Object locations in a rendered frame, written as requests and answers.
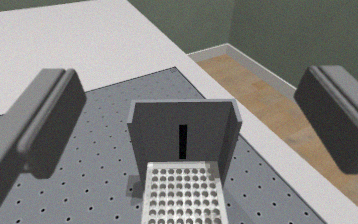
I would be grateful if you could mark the grey flat base plate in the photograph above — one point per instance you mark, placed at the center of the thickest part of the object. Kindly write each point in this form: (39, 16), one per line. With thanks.
(97, 179)

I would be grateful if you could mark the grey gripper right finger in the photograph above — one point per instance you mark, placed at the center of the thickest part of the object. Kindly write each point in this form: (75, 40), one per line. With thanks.
(328, 97)

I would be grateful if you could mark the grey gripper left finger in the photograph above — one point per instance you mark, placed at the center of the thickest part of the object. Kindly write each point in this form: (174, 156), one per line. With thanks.
(37, 127)

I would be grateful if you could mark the white well plate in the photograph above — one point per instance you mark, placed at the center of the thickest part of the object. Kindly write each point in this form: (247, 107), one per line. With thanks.
(203, 180)

